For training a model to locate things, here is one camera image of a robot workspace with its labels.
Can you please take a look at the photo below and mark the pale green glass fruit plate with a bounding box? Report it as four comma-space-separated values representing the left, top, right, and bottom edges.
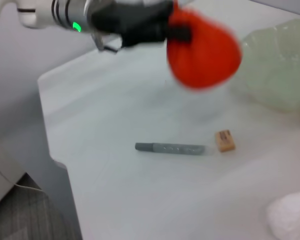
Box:
229, 18, 300, 121

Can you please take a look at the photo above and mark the orange fruit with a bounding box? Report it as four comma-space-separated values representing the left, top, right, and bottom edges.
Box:
166, 0, 243, 95

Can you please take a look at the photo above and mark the grey marker pen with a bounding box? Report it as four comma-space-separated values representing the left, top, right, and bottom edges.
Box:
134, 142, 215, 158

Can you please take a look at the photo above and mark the beige eraser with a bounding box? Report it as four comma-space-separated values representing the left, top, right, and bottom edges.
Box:
214, 129, 236, 153

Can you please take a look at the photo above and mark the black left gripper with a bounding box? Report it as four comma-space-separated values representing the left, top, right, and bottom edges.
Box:
89, 0, 192, 49

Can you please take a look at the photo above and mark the white paper ball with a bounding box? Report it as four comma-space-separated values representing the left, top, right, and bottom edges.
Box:
261, 190, 300, 240

